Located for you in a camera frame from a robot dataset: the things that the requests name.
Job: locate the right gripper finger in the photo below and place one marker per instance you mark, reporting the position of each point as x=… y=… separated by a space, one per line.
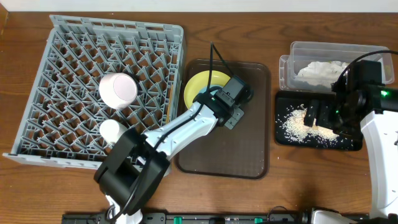
x=311 y=113
x=324 y=116

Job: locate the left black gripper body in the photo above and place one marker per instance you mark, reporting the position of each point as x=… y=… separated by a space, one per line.
x=249 y=93

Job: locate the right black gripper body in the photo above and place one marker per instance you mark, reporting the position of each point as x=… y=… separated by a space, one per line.
x=344 y=124

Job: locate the rice grains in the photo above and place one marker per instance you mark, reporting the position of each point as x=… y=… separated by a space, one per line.
x=290 y=130

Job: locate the white napkin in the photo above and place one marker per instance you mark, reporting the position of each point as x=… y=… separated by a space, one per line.
x=322 y=73

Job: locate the yellow plate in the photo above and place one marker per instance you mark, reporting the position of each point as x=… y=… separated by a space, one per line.
x=198 y=84

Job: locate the pink white bowl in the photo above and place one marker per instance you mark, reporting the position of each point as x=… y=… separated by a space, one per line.
x=118 y=90

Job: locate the small white green cup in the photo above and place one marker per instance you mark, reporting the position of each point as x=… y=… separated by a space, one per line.
x=111 y=130

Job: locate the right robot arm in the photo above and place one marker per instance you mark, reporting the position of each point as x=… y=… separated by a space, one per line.
x=379 y=131

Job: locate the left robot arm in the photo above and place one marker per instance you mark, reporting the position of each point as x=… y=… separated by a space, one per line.
x=137 y=163

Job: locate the black waste tray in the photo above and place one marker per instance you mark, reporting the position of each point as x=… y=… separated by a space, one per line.
x=285 y=98

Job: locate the grey plastic dishwasher rack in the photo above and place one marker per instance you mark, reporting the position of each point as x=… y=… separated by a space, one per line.
x=60 y=126

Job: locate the clear plastic bin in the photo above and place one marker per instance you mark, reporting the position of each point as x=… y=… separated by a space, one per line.
x=303 y=53

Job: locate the dark brown serving tray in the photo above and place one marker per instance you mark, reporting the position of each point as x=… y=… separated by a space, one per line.
x=241 y=152

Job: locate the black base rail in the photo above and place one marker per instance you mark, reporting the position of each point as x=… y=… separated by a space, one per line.
x=276 y=216

